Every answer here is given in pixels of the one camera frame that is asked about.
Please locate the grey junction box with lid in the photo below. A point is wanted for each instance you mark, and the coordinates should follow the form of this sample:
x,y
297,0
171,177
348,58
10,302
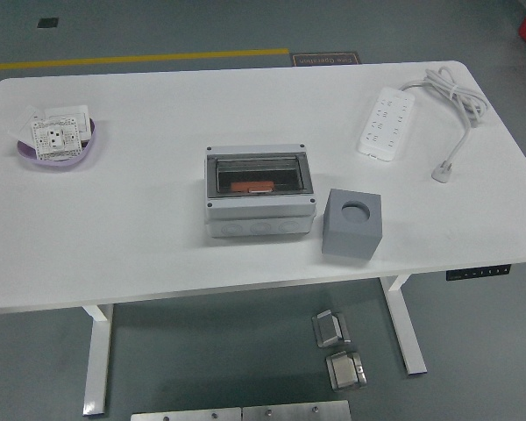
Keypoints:
x,y
258,212

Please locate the orange cylinder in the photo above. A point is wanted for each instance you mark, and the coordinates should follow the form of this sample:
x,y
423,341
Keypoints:
x,y
241,187

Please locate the grey cube with round hole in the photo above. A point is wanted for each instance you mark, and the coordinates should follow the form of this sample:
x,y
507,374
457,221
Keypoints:
x,y
350,239

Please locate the grey metal foot block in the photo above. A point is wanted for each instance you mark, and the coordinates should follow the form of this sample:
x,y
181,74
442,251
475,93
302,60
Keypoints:
x,y
346,373
331,329

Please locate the white power strip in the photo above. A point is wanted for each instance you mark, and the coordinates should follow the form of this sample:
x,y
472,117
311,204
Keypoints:
x,y
385,123

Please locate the dark floor sign with text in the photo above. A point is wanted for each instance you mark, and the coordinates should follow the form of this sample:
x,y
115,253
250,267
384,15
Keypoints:
x,y
324,59

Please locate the white table leg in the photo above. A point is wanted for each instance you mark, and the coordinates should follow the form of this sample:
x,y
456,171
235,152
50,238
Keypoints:
x,y
96,359
405,333

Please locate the purple bowl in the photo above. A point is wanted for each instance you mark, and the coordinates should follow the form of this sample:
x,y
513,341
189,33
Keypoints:
x,y
85,147

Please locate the black table control panel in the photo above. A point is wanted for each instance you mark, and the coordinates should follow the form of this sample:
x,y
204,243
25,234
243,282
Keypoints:
x,y
478,273

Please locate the white plastic card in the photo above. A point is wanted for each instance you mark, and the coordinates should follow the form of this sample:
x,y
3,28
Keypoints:
x,y
23,130

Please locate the black floor outlet cover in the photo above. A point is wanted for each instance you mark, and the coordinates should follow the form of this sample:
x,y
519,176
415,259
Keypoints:
x,y
47,23

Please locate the grey metal base plate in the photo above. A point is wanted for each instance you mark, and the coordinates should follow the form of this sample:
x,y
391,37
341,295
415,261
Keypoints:
x,y
296,412
186,415

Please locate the white wall switch panel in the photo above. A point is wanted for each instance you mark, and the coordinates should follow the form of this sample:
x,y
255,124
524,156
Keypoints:
x,y
79,115

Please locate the white wall socket panel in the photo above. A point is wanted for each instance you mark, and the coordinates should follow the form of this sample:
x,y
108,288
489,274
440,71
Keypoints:
x,y
54,138

